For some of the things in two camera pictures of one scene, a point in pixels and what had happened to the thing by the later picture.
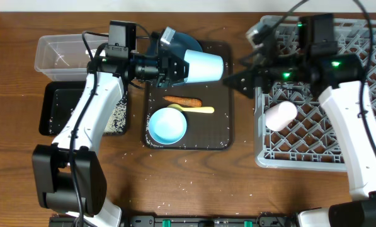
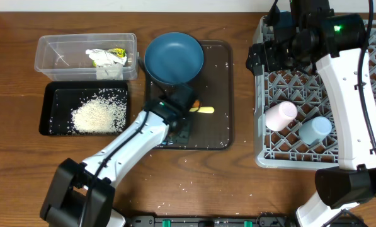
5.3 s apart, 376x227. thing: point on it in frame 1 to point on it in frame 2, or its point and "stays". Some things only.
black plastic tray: [59, 101] stays
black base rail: [179, 221] stays
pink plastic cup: [279, 115] stays
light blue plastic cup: [203, 67] to [312, 130]
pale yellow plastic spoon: [209, 110] stays
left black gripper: [169, 71] to [184, 134]
